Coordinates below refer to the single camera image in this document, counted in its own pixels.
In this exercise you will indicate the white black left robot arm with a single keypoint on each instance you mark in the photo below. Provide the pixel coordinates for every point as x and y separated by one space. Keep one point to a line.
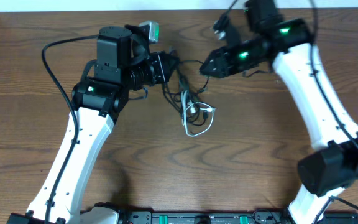
123 63

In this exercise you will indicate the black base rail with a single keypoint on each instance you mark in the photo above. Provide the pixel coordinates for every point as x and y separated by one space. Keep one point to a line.
260 216

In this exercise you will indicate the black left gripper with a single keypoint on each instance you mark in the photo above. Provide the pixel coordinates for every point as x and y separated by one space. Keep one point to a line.
161 67

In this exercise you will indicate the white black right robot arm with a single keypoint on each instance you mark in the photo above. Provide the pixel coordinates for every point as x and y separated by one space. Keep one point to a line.
289 47

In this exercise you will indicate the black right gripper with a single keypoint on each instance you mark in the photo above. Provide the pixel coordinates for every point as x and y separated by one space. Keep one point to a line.
222 61

